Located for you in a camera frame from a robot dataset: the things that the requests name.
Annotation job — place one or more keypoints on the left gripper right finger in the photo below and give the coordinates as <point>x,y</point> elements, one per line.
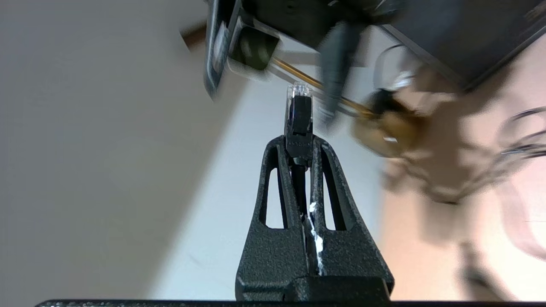
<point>349,256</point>

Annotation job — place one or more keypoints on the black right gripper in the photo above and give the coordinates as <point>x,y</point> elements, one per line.
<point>298,17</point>

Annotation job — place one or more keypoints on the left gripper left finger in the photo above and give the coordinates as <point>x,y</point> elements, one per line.
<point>273,256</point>

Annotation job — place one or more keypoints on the brass desk lamp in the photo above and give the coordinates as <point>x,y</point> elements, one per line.
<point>396,132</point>

